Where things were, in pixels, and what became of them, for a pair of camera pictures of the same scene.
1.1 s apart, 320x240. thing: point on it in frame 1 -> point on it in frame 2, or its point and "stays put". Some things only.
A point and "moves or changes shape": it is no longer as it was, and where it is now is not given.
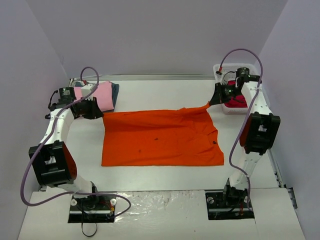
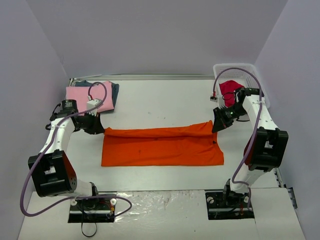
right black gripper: x=221 y=94 -> x=223 y=118
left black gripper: x=88 y=108 -> x=93 y=124
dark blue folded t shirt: x=115 y=90 stays put
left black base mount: x=94 y=209 stays put
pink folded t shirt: x=103 y=96 stays put
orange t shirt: x=179 y=137 moves or changes shape
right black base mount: x=229 y=203 stays put
